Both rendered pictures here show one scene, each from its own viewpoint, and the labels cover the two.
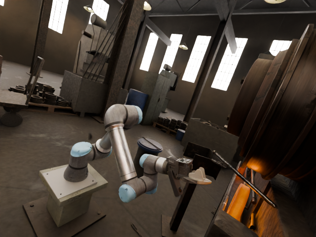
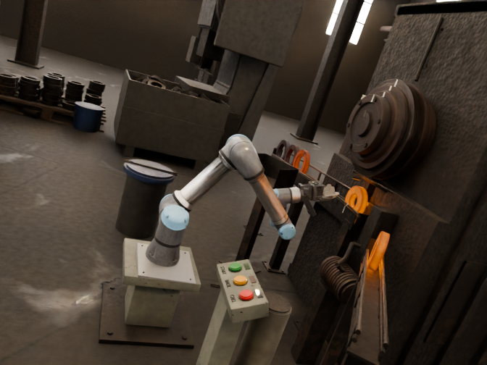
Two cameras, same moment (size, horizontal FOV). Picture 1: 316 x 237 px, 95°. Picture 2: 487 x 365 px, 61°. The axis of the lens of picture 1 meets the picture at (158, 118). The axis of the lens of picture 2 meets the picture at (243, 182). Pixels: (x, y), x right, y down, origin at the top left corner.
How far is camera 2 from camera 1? 160 cm
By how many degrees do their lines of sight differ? 51
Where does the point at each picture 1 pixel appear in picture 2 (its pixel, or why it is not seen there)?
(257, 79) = (387, 122)
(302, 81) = (414, 134)
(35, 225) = (150, 340)
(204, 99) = not seen: outside the picture
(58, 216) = (168, 313)
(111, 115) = (256, 161)
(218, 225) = (383, 211)
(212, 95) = not seen: outside the picture
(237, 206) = (364, 200)
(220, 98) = not seen: outside the picture
